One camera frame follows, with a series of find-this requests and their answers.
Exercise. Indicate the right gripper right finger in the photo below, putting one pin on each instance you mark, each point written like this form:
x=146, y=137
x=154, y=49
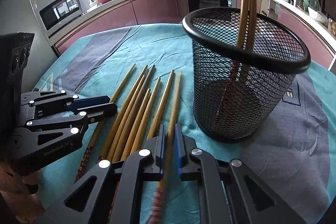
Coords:
x=188, y=170

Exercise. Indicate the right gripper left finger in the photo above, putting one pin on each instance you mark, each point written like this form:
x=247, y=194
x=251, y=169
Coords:
x=157, y=146

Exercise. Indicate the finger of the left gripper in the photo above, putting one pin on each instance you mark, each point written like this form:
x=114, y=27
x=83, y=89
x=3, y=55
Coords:
x=98, y=113
x=92, y=101

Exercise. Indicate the chopstick with red patterned end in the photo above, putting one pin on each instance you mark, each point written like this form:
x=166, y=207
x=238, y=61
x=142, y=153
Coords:
x=91, y=144

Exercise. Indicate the dark brown chopstick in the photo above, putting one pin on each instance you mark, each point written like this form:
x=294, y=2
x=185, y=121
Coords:
x=117, y=149

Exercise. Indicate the left hand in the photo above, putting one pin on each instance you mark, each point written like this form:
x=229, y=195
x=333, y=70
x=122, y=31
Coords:
x=20, y=193

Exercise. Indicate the black mesh cup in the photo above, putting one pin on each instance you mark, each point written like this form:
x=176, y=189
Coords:
x=237, y=86

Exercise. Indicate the silver microwave oven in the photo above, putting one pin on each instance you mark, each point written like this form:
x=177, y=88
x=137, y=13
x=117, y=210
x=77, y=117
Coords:
x=58, y=13

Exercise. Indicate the teal grey tablecloth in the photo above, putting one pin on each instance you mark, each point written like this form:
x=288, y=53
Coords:
x=293, y=150

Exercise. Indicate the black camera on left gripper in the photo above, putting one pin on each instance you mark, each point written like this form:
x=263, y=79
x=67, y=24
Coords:
x=15, y=51

